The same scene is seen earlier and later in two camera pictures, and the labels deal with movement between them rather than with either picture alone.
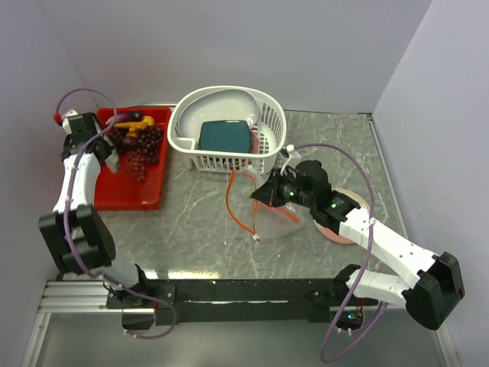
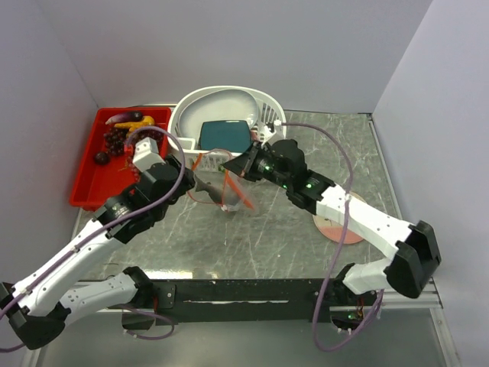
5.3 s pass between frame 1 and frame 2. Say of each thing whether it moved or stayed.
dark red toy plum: moved
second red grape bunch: stayed
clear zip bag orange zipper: moved
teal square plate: stayed
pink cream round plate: stayed
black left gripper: moved
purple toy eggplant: stayed
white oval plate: stayed
